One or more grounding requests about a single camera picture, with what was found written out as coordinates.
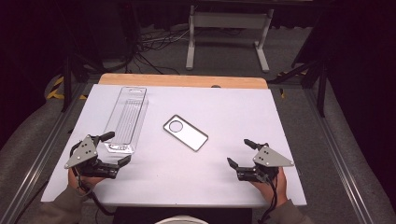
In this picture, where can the aluminium rail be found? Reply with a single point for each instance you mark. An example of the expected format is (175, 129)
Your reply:
(339, 155)
(34, 161)

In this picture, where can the clear dark-rimmed phone case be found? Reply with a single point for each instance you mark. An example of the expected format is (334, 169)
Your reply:
(190, 137)

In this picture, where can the person's dark clothing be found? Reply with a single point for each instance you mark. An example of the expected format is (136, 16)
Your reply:
(137, 216)

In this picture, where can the person's left hand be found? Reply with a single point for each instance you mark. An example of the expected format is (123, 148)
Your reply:
(84, 183)

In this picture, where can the clear plastic package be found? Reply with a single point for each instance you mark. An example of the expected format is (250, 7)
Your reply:
(127, 119)

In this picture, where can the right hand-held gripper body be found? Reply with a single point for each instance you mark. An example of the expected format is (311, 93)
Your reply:
(270, 158)

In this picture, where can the white metal stand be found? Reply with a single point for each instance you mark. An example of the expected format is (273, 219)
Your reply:
(229, 20)

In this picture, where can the black stand legs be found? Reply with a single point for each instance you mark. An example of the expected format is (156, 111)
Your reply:
(320, 84)
(67, 81)

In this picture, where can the white board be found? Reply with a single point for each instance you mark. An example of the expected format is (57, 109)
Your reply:
(186, 180)

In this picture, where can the person's right hand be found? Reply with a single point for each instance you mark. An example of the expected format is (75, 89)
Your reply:
(280, 189)

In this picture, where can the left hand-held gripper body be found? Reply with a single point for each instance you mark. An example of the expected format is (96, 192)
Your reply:
(81, 154)

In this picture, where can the white round object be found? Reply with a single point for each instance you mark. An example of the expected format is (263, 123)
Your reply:
(181, 220)

